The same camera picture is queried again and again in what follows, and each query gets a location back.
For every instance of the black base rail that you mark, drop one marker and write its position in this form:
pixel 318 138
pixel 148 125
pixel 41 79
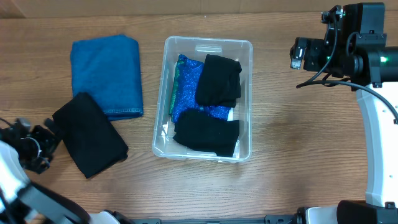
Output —
pixel 202 221

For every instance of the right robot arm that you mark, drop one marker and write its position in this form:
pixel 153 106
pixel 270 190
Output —
pixel 354 53

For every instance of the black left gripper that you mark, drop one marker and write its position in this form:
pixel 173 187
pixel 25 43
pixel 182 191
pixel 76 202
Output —
pixel 48 143

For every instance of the white label in container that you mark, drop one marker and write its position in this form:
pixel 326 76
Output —
pixel 230 115

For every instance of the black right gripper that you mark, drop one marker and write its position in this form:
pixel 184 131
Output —
pixel 311 47

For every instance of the black cloth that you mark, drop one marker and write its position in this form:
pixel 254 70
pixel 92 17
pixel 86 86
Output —
pixel 91 140

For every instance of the folded teal blue towel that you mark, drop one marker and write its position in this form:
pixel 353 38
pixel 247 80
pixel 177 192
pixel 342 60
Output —
pixel 109 70

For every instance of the blue sequin garment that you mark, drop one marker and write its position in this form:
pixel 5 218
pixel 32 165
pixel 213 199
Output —
pixel 187 74

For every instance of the black garment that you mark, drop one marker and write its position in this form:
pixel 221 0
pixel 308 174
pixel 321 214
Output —
pixel 218 85

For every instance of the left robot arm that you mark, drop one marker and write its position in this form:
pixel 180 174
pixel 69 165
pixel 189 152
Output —
pixel 23 199

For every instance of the clear plastic container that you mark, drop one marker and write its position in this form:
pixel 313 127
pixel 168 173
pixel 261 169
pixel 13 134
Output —
pixel 197 48

